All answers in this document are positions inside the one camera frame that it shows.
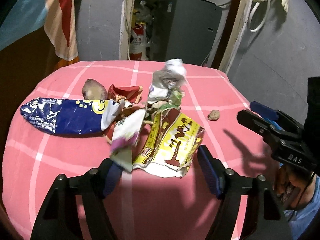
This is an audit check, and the person's right hand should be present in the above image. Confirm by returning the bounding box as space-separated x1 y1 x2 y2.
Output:
274 164 316 210

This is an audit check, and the white purple wrapper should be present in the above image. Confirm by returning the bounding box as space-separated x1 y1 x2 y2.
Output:
110 107 146 173

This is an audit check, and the white hose loop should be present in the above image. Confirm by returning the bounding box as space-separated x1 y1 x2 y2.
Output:
248 0 273 34

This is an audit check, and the green white wrapper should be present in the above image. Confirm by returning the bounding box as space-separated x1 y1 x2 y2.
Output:
145 88 185 121

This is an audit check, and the wooden door frame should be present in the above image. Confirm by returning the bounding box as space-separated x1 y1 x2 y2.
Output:
119 0 252 74

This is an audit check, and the yellow red snack bag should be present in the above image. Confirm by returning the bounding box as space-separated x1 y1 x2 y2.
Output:
133 108 204 178

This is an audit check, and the pink checked tablecloth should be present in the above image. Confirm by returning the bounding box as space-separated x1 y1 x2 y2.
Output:
2 60 279 240

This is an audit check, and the grey cabinet appliance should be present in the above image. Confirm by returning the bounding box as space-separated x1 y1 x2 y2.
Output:
150 0 222 66

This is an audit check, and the red brown torn wrapper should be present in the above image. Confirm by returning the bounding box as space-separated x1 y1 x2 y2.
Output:
107 84 143 103

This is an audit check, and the red white sack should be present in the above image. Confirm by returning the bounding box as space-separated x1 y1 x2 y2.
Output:
129 22 147 61

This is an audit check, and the light blue sleeve forearm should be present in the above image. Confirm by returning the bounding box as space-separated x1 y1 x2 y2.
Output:
284 176 319 239

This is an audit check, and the blue striped towel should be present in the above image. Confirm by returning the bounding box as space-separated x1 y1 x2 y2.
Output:
1 0 78 62

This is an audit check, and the brown potato peel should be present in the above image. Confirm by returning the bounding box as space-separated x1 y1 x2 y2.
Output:
81 79 107 100

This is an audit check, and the blue white snack bag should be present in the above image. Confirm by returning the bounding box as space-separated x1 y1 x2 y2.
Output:
20 98 125 135

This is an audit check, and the crumpled silver white wrapper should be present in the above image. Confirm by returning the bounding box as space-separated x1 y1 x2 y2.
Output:
147 59 187 104

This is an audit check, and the small brown crumb lump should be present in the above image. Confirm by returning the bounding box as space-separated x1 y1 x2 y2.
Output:
207 110 220 121

